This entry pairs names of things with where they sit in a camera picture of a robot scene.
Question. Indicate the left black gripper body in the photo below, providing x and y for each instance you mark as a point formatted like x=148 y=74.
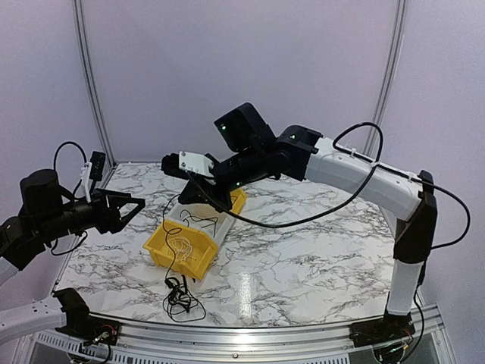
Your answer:
x=103 y=223

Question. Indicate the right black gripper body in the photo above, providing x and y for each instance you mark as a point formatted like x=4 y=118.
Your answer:
x=223 y=201

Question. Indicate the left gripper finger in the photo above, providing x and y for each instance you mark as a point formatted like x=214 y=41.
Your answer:
x=119 y=198
x=128 y=212

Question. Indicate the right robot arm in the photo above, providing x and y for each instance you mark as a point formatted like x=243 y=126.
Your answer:
x=305 y=154

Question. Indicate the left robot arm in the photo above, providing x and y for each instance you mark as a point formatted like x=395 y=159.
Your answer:
x=48 y=213

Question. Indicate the white plastic bin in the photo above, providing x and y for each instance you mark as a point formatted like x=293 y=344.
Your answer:
x=202 y=218

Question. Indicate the far yellow plastic bin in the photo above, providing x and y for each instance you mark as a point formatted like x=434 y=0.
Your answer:
x=238 y=200

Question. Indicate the yellow plastic bin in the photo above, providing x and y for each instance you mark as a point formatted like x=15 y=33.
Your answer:
x=181 y=249
x=238 y=200

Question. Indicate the near yellow plastic bin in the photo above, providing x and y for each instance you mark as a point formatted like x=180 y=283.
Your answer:
x=181 y=249

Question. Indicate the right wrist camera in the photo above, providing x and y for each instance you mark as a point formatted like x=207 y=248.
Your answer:
x=181 y=163

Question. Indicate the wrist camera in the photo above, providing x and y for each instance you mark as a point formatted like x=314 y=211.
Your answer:
x=91 y=173
x=181 y=163

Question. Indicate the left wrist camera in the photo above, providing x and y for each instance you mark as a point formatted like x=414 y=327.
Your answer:
x=91 y=173

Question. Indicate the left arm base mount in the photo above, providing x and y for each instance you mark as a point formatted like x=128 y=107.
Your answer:
x=93 y=330

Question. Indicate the left aluminium corner post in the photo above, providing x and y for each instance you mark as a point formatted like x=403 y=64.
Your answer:
x=89 y=77

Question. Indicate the aluminium corner post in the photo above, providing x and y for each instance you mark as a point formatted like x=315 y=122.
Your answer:
x=397 y=36
x=89 y=77

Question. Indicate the aluminium front frame rail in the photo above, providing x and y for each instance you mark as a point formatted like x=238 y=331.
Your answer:
x=338 y=342

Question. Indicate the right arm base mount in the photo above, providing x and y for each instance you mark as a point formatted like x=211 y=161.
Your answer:
x=379 y=331

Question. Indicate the right aluminium corner post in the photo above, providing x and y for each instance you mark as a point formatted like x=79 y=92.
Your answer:
x=397 y=36

